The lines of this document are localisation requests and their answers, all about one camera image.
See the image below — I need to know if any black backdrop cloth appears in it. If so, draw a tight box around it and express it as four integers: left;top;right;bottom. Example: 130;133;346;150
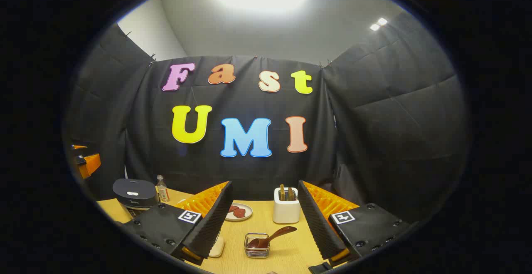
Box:
62;11;472;225

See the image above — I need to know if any dark grey rice cooker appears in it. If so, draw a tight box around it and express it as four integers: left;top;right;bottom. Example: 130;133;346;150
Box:
112;178;160;220

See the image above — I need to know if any white chopstick holder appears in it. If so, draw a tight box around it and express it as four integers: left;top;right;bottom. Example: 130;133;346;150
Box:
273;187;300;225

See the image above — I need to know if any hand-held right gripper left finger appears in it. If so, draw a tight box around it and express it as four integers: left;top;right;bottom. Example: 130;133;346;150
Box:
120;180;234;266

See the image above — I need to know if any small clear glass bottle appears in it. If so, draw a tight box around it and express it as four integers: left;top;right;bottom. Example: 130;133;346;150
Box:
156;175;170;202

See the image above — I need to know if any small square glass bowl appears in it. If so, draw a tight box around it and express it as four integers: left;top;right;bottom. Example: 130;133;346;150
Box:
244;232;271;259

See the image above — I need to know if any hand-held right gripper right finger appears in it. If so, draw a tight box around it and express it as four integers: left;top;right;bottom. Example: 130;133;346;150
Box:
297;180;413;267

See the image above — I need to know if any round white plate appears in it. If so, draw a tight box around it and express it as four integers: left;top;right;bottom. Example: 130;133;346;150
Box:
224;203;253;222

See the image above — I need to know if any brown wooden spoon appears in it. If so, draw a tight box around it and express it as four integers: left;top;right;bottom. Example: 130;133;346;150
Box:
247;226;298;249

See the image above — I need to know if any small cream rounded object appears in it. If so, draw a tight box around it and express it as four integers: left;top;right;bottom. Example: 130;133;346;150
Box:
209;237;225;258

